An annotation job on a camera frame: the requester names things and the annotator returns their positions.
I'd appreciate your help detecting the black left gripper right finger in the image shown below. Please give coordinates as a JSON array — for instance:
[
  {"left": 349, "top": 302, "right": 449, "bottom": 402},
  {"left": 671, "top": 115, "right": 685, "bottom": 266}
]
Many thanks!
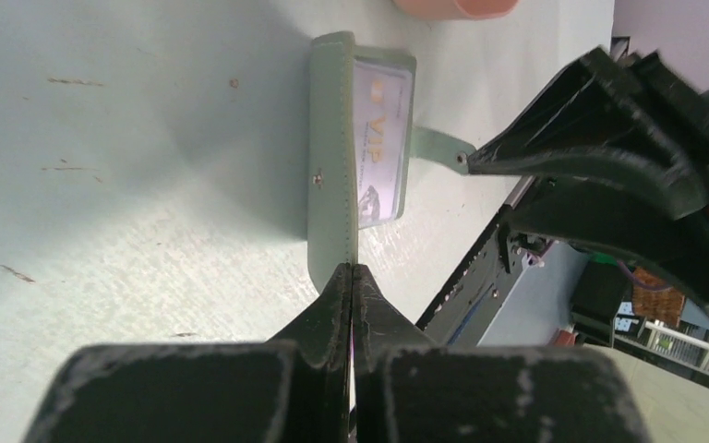
[{"left": 352, "top": 265, "right": 435, "bottom": 374}]

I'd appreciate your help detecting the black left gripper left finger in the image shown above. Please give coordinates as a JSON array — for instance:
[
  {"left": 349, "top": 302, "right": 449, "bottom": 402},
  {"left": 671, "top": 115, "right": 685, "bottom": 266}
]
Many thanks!
[{"left": 269, "top": 263, "right": 353, "bottom": 370}]

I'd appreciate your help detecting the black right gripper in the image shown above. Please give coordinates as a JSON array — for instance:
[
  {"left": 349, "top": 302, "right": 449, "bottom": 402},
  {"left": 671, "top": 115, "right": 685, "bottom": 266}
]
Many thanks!
[{"left": 467, "top": 47, "right": 709, "bottom": 317}]

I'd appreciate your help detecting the green leather card holder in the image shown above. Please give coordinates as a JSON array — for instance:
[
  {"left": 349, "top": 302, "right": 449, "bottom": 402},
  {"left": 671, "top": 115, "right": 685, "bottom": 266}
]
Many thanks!
[{"left": 307, "top": 31, "right": 475, "bottom": 291}]

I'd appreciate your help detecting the white printed credit card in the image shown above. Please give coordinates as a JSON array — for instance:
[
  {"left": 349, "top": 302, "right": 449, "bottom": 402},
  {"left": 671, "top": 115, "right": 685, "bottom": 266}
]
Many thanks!
[{"left": 353, "top": 60, "right": 414, "bottom": 229}]

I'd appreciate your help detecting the pink oval plastic tray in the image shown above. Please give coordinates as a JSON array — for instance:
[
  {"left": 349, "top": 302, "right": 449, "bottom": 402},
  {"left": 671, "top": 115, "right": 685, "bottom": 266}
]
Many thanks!
[{"left": 393, "top": 0, "right": 518, "bottom": 20}]

